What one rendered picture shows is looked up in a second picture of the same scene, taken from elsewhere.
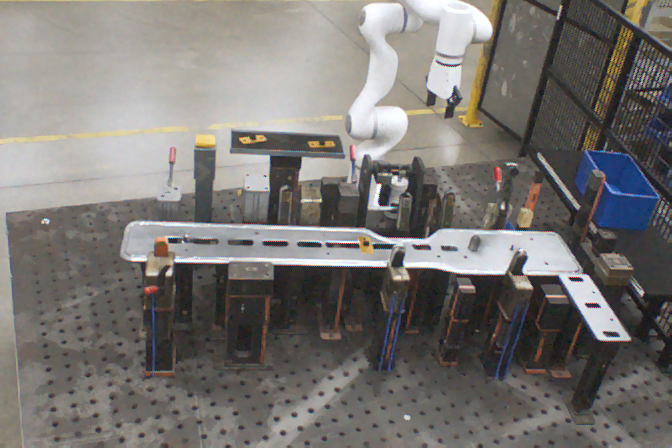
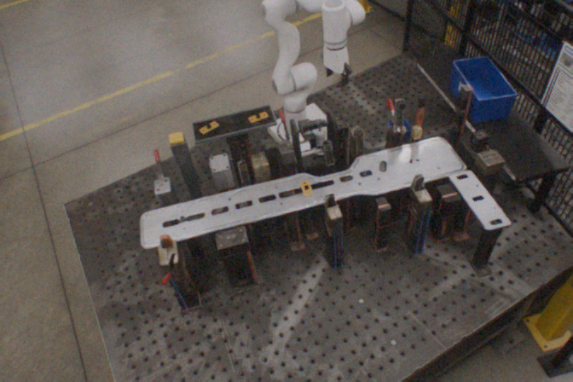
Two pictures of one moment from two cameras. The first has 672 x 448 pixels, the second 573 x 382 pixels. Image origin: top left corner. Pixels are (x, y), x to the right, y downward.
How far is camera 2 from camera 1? 0.58 m
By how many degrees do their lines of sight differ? 15
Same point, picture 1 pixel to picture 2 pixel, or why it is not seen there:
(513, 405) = (432, 272)
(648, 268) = (515, 153)
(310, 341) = (285, 255)
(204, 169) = (182, 157)
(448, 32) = (330, 26)
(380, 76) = (288, 49)
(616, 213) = (484, 112)
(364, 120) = (285, 82)
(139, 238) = (151, 227)
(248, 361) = (247, 285)
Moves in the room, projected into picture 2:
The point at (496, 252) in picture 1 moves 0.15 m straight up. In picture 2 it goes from (400, 168) to (403, 142)
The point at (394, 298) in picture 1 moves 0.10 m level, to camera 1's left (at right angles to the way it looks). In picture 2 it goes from (334, 229) to (309, 232)
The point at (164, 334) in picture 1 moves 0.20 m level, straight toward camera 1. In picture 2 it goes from (186, 289) to (195, 335)
